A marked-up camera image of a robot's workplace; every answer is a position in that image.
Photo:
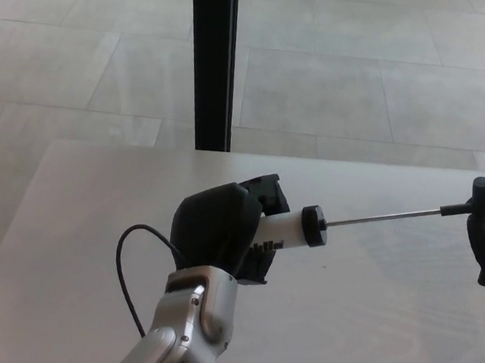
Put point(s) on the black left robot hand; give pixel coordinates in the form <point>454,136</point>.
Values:
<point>213,225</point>

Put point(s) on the white Franklin air pump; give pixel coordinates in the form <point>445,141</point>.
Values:
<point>285,232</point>

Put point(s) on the black window frame post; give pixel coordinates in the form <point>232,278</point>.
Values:
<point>212,60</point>

